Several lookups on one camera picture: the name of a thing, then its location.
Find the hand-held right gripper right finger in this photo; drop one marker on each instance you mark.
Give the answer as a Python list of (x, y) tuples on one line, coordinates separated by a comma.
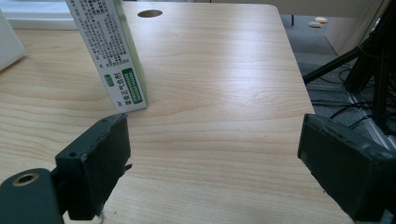
[(345, 165)]

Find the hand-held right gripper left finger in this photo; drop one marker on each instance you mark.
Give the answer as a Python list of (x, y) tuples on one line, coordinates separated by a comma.
[(93, 165)]

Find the white and green medicine box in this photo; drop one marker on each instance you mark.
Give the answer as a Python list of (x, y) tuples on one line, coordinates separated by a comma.
[(115, 53)]

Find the black tripod stand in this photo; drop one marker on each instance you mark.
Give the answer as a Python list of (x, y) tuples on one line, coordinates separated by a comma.
[(370, 62)]

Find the white tray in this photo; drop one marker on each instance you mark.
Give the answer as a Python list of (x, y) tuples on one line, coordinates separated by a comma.
[(37, 15)]

